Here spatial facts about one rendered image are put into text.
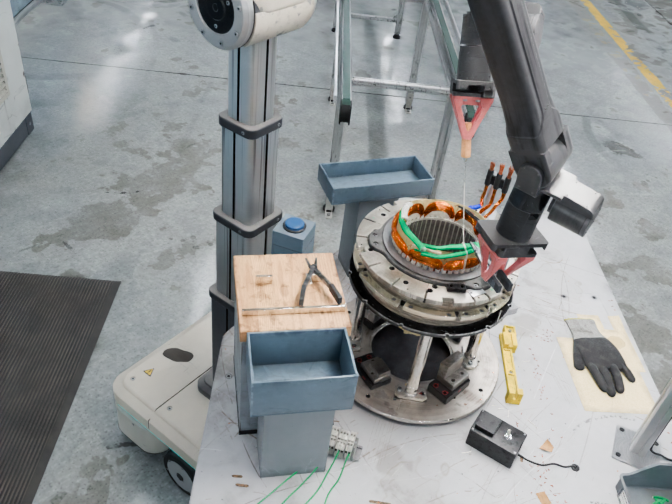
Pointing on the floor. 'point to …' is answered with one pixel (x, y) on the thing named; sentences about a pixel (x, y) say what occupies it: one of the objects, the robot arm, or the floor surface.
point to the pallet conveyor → (341, 77)
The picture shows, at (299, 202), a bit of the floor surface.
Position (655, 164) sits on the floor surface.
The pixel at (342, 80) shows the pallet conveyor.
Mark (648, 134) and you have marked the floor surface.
